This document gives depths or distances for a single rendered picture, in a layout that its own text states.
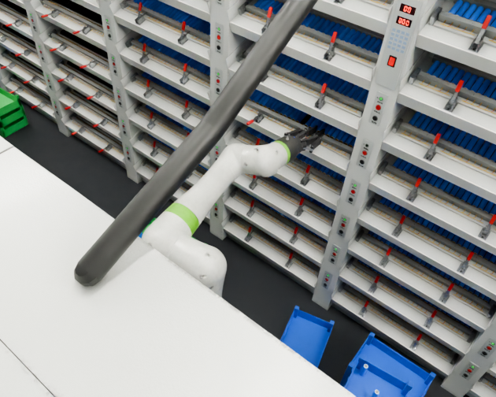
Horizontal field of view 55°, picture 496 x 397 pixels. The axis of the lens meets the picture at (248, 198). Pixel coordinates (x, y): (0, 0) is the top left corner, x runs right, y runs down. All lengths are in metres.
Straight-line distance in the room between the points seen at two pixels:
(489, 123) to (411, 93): 0.24
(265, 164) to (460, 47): 0.66
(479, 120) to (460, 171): 0.20
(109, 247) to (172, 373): 0.12
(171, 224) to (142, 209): 1.03
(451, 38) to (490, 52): 0.11
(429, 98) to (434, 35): 0.20
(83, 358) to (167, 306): 0.07
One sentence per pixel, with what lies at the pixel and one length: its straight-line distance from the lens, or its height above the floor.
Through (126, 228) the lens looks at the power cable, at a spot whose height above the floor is 1.76.
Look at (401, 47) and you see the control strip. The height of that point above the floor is 1.42.
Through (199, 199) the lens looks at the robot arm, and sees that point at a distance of 1.52.
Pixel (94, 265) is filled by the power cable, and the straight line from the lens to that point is 0.41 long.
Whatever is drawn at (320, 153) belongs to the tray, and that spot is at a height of 0.89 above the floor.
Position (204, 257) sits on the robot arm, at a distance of 1.36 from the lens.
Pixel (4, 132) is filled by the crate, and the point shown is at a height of 0.04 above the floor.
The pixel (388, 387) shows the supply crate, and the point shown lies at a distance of 1.92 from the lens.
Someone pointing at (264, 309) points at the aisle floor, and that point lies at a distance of 2.45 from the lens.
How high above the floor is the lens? 2.07
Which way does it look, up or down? 45 degrees down
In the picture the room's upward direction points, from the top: 5 degrees clockwise
